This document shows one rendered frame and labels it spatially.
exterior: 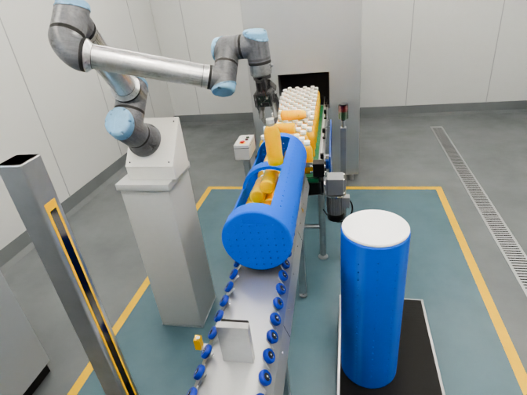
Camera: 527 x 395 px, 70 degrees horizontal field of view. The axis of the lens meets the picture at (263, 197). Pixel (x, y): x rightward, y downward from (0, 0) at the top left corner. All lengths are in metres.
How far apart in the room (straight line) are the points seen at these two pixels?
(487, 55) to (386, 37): 1.45
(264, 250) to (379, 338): 0.72
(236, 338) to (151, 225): 1.22
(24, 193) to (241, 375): 0.80
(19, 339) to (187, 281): 0.95
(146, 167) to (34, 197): 1.31
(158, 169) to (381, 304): 1.32
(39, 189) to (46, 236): 0.11
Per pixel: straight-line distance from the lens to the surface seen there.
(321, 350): 2.51
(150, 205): 2.22
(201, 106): 6.90
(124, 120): 1.99
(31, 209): 0.93
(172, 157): 2.11
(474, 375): 2.56
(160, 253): 2.40
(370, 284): 1.68
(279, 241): 1.47
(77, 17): 1.60
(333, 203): 2.54
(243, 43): 1.52
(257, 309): 1.45
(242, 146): 2.45
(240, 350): 1.27
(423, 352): 2.38
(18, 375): 2.69
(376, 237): 1.60
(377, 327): 1.86
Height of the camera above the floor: 1.95
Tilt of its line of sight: 29 degrees down
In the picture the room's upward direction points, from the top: 6 degrees counter-clockwise
